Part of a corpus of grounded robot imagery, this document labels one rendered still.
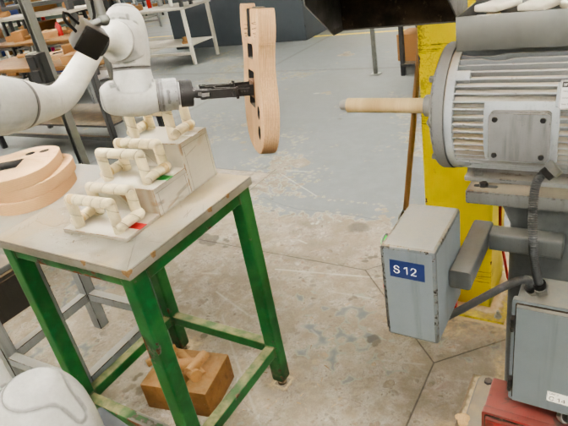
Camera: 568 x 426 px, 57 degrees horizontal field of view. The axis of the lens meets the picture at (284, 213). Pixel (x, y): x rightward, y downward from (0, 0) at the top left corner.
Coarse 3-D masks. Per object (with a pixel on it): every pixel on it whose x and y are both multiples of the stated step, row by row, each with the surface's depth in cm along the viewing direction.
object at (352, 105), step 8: (352, 104) 118; (360, 104) 117; (368, 104) 116; (376, 104) 115; (384, 104) 114; (392, 104) 113; (400, 104) 113; (408, 104) 112; (416, 104) 111; (400, 112) 114; (408, 112) 113; (416, 112) 112
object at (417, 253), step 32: (416, 224) 95; (448, 224) 93; (384, 256) 92; (416, 256) 88; (448, 256) 94; (384, 288) 96; (416, 288) 91; (448, 288) 96; (416, 320) 95; (448, 320) 99
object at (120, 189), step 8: (88, 184) 160; (96, 184) 159; (104, 184) 157; (112, 184) 156; (120, 184) 155; (96, 192) 160; (104, 192) 158; (112, 192) 156; (120, 192) 154; (128, 192) 153
